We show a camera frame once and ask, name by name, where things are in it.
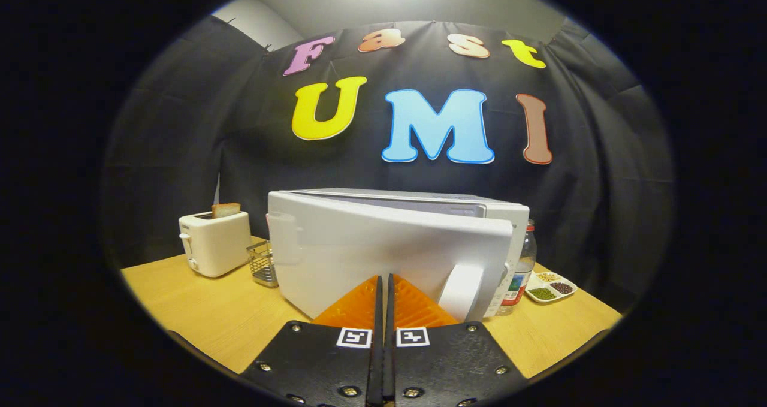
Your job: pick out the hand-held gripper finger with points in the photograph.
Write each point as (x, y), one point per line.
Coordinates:
(390, 347)
(377, 347)

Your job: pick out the white microwave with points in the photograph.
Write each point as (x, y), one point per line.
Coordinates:
(371, 251)

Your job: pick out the clear bottle red label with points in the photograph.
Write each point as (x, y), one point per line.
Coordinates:
(520, 275)

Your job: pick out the white divided dish of beans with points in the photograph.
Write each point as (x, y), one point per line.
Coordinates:
(551, 287)

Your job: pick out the white toaster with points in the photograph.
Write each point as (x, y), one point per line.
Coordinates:
(219, 245)

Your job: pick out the toast slice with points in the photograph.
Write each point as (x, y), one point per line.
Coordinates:
(226, 210)

